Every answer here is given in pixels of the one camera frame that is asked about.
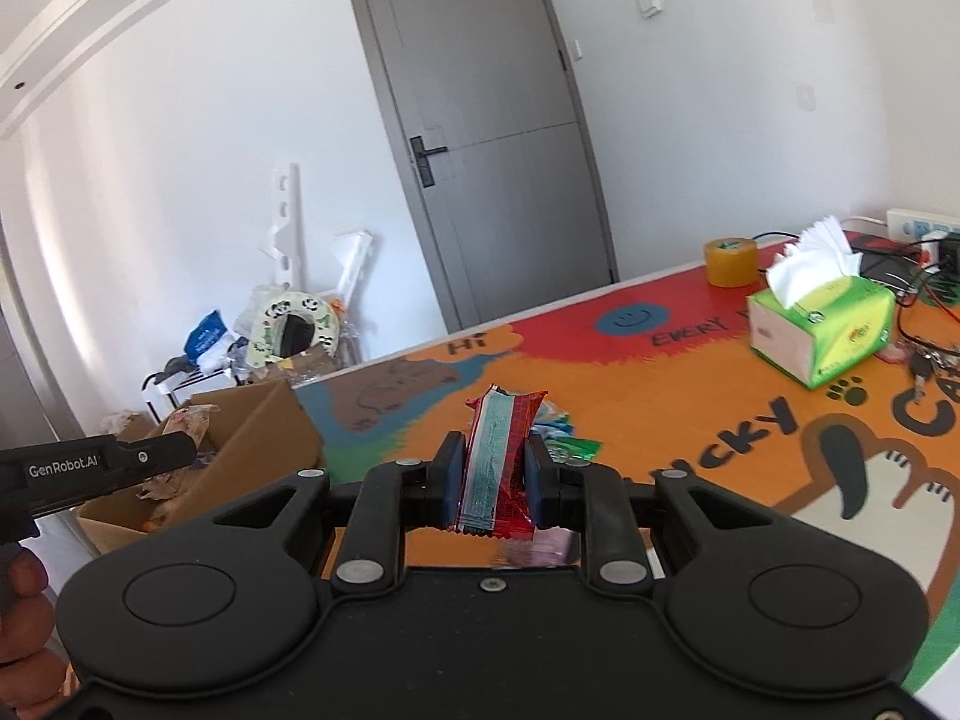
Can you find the black metal rack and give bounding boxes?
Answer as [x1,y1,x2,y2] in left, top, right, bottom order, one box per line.
[139,356,248,425]

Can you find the green snack packet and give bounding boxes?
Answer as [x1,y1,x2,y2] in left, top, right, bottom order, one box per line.
[544,435,602,467]

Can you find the yellow and teal snack packet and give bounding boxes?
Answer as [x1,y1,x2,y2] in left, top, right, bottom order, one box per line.
[532,399,575,439]

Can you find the tall white foam board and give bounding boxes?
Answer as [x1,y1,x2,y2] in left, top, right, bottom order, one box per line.
[259,161,302,293]

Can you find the blue plastic packet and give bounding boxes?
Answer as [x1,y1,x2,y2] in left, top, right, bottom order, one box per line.
[184,309,230,362]

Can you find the black door handle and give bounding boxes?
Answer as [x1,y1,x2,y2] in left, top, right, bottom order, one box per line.
[409,135,449,188]

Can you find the black electronic device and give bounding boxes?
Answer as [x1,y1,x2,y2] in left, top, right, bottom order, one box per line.
[855,236,932,287]

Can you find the black cable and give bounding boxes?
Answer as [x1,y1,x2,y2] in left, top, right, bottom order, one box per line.
[750,229,960,347]

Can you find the yellow tape roll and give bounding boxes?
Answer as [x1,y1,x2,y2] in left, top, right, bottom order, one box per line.
[703,237,761,287]

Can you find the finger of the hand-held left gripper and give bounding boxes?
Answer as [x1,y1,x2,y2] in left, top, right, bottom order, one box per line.
[112,431,200,478]

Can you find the white power strip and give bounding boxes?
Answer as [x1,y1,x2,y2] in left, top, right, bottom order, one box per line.
[886,208,960,242]

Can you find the person's left hand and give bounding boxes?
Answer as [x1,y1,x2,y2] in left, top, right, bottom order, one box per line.
[0,544,82,720]

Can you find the orange cracker packet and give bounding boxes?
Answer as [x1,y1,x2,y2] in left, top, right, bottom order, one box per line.
[161,403,223,452]

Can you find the grey door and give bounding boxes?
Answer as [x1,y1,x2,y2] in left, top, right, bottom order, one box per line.
[343,0,620,335]

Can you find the green tissue box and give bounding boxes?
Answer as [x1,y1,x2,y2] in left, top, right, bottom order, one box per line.
[746,214,898,391]

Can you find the short white foam board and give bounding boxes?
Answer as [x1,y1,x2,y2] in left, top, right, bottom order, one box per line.
[330,231,374,365]

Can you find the colourful cat printed table mat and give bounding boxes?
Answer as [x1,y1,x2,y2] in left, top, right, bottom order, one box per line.
[292,229,960,700]

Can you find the small purple snack packet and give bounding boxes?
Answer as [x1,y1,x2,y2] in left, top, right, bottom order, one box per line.
[491,529,583,568]

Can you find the small background cardboard box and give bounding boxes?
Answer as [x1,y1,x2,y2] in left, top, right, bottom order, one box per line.
[101,411,163,440]

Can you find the brown cardboard box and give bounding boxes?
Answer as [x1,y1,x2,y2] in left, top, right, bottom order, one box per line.
[73,379,327,557]

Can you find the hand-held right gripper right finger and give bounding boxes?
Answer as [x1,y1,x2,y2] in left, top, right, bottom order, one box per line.
[525,439,758,590]

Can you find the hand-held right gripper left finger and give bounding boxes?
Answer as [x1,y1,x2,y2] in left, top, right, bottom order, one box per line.
[214,431,467,593]

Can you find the panda print toilet seat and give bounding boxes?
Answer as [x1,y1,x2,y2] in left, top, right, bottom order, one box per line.
[246,286,344,368]

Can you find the bunch of keys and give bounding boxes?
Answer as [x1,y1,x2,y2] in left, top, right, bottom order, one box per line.
[896,337,960,391]

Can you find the red snack packet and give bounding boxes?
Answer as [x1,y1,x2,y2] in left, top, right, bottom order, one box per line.
[454,384,550,538]

